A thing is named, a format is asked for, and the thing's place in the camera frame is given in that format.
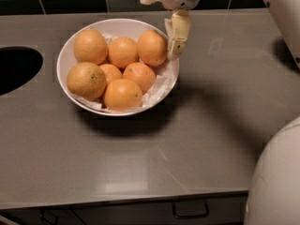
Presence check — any white ceramic bowl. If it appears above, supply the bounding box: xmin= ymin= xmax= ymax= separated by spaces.
xmin=56 ymin=19 xmax=179 ymax=116

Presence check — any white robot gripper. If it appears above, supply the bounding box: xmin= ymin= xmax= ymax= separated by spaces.
xmin=161 ymin=0 xmax=200 ymax=60

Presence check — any small centre orange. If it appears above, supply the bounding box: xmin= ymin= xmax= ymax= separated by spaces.
xmin=99 ymin=64 xmax=123 ymax=84

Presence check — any white paper towel lining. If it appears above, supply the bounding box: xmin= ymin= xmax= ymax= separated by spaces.
xmin=64 ymin=29 xmax=176 ymax=114

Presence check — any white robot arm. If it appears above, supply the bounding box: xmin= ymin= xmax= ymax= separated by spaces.
xmin=160 ymin=0 xmax=300 ymax=225

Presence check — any black drawer handle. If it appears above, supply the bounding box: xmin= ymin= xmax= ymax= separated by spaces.
xmin=172 ymin=201 xmax=210 ymax=219

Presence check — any black sink basin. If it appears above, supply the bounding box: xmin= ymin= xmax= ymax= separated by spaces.
xmin=0 ymin=46 xmax=43 ymax=95

